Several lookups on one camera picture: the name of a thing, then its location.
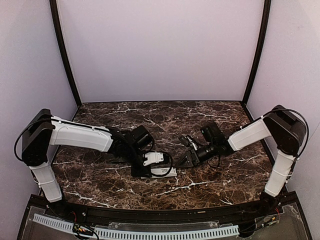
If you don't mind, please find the left black frame post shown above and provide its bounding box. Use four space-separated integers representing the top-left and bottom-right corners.
49 0 82 108

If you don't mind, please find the right white cable duct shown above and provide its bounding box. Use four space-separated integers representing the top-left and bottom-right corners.
95 225 240 240

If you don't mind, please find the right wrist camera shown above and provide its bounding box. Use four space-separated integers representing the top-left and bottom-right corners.
179 135 199 150

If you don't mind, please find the white cable duct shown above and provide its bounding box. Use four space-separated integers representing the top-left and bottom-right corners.
95 225 240 240
32 213 73 234

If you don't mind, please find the white remote control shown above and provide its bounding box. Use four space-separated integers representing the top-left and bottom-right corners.
140 167 177 179

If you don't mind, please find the left white cable duct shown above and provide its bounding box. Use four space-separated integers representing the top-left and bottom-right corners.
32 213 73 234

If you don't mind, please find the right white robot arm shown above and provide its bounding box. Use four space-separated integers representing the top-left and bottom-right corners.
175 105 310 212

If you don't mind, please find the right black frame post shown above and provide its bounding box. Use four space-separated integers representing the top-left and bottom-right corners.
242 0 272 106

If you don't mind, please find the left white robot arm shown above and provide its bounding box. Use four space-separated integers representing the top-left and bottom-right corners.
16 108 154 203

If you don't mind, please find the black frame post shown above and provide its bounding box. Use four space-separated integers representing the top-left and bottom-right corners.
49 0 82 108
242 0 272 106

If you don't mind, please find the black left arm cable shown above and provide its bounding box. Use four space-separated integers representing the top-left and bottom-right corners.
149 151 175 177

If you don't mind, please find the black front rail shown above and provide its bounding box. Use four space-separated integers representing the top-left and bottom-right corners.
62 202 263 227

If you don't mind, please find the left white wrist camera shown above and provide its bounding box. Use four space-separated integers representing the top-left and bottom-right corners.
143 152 164 166

